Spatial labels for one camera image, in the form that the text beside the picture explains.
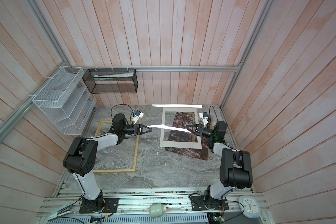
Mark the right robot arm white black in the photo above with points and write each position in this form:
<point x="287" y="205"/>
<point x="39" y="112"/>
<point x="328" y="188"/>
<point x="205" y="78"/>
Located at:
<point x="235" y="167"/>

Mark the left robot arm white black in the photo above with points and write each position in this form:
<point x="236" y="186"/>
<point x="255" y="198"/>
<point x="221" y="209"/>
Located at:
<point x="81" y="156"/>

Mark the wooden backing board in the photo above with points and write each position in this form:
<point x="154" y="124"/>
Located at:
<point x="210" y="121"/>

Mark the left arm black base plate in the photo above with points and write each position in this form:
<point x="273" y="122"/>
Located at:
<point x="105" y="205"/>

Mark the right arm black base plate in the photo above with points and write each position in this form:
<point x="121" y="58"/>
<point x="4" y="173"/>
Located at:
<point x="201" y="203"/>

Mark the light wooden picture frame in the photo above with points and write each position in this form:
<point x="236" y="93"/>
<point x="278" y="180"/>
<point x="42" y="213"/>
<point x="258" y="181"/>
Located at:
<point x="119" y="159"/>

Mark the black wire mesh basket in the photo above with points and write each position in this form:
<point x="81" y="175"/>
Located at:
<point x="107" y="81"/>

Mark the white mat board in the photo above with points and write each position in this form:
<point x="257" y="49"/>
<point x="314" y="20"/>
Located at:
<point x="179" y="144"/>

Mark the clear glass pane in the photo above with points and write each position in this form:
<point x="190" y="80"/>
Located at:
<point x="175" y="117"/>

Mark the paper in black basket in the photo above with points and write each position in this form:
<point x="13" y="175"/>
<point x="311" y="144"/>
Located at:
<point x="114" y="77"/>

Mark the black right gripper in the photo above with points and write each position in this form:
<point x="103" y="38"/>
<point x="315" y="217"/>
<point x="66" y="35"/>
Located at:
<point x="198" y="131"/>

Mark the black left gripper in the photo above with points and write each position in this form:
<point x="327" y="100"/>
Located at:
<point x="140" y="129"/>

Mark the autumn forest photo print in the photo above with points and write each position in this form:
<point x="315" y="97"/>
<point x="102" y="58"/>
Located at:
<point x="193" y="153"/>

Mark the white wall clock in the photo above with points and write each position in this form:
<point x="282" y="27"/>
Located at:
<point x="249" y="206"/>

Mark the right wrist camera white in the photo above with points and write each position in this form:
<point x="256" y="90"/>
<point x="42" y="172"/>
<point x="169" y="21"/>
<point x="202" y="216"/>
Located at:
<point x="206" y="118"/>

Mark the white wire mesh shelf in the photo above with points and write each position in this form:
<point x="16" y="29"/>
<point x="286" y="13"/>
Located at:
<point x="66" y="105"/>

